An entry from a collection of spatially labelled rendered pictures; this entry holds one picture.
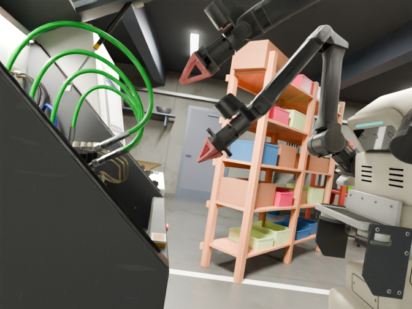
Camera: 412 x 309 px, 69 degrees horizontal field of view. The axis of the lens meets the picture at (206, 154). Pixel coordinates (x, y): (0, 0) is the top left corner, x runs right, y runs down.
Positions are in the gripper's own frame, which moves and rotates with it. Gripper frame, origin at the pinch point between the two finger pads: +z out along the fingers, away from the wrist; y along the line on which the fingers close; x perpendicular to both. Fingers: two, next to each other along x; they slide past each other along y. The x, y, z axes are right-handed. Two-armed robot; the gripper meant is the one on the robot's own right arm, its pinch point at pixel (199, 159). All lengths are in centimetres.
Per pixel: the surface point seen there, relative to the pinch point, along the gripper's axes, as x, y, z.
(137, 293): 45, 24, 15
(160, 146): -515, -307, 116
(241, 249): -83, -179, 45
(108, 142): 2.4, 26.3, 13.0
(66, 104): -36, 30, 24
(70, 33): -52, 43, 7
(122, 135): 2.4, 25.1, 9.3
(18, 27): -35, 56, 14
